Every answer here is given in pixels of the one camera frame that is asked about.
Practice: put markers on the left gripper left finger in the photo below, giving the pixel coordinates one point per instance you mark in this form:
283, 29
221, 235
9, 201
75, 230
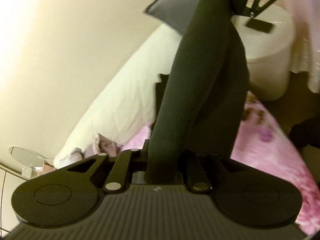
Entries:
113, 174

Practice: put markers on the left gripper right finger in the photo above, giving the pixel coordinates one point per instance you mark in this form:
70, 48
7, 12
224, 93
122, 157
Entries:
197, 182

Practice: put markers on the black shirt garment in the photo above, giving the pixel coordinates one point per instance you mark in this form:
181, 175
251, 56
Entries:
204, 97

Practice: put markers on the stack of folded dark clothes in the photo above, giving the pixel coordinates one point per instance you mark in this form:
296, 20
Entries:
159, 91

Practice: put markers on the mauve pillow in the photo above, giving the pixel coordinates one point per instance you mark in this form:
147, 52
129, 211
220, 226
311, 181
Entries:
101, 144

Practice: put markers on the black phone on table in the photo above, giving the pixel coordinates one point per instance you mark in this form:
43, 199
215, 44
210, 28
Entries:
259, 25

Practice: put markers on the white lace curtain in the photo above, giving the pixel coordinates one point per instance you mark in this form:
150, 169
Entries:
305, 50

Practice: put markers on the light striped rolled duvet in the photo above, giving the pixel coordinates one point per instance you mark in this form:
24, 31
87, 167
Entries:
65, 159

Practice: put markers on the long white bolster pillow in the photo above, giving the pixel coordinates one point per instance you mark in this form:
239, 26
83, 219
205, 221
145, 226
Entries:
138, 76

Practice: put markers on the white round side table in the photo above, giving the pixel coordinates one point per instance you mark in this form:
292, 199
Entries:
268, 55

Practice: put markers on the pink floral bed blanket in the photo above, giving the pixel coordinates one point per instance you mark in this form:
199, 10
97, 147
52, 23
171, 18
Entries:
260, 143

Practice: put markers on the grey square cushion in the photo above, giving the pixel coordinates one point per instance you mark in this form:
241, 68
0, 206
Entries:
174, 13

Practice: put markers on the round vanity mirror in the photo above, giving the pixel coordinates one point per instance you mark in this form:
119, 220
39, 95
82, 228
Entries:
28, 158

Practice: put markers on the white panelled wardrobe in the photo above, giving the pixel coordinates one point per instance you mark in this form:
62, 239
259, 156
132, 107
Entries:
10, 180

